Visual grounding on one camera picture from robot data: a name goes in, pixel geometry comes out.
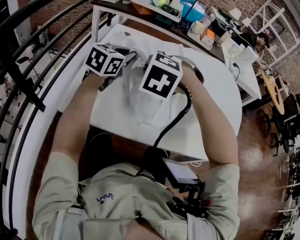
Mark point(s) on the black chest mount rig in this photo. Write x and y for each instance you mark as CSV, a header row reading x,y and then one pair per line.
x,y
192,204

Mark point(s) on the orange and white box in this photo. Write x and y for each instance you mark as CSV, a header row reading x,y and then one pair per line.
x,y
208,40

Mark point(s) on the dark-topped white-legged table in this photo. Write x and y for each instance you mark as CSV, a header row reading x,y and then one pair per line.
x,y
107,5

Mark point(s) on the person's left leg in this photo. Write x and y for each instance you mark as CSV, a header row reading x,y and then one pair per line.
x,y
100,156

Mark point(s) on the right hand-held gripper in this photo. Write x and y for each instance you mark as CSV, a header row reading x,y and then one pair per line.
x,y
160,76

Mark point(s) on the white paper bag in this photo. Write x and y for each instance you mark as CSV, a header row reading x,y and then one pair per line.
x,y
247,55

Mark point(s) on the white mug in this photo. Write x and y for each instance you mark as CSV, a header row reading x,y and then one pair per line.
x,y
197,27

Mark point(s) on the person's right leg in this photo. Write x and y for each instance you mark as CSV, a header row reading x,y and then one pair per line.
x,y
152,164

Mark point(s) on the person's leg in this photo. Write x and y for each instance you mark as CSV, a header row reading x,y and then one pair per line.
x,y
152,164
100,156

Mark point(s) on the black metal railing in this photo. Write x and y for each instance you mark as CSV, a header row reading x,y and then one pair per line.
x,y
32,99

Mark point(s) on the person's right forearm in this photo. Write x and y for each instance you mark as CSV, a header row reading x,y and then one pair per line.
x,y
212,129

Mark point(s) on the person's beige jacket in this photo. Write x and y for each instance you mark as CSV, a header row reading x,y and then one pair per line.
x,y
120,184

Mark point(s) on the white shelf rack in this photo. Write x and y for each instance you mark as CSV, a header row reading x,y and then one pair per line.
x,y
282,11

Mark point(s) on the black box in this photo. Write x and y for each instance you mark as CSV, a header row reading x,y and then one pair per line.
x,y
218,26

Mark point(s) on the black oblong case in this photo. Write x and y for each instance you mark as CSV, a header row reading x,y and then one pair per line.
x,y
170,9

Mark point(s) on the person's left forearm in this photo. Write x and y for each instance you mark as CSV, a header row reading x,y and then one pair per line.
x,y
75,119

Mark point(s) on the black office chair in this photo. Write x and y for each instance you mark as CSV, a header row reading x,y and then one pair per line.
x,y
293,124

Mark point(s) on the white side table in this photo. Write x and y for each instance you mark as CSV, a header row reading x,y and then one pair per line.
x,y
247,79

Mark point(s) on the long white tray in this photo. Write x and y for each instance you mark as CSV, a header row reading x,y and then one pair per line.
x,y
160,12

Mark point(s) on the white lampshade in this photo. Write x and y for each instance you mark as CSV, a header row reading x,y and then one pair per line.
x,y
246,22
235,14

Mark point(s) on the blue box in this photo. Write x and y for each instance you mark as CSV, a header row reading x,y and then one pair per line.
x,y
195,10

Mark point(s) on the white tissue pack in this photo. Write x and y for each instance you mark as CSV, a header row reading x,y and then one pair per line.
x,y
177,4

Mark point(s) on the white pillowcase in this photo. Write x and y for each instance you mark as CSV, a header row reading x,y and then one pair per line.
x,y
222,84

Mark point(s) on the clear plastic bottle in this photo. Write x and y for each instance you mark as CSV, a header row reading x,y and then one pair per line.
x,y
209,20

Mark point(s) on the small white tray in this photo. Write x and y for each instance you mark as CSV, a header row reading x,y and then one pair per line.
x,y
193,36

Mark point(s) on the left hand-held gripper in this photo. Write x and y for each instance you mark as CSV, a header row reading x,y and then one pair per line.
x,y
103,60

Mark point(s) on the cream cup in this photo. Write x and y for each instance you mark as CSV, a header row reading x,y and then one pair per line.
x,y
225,36

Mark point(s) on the round wooden table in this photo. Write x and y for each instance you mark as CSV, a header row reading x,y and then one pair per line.
x,y
275,96

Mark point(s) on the teal box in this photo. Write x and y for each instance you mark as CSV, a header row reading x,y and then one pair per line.
x,y
163,20

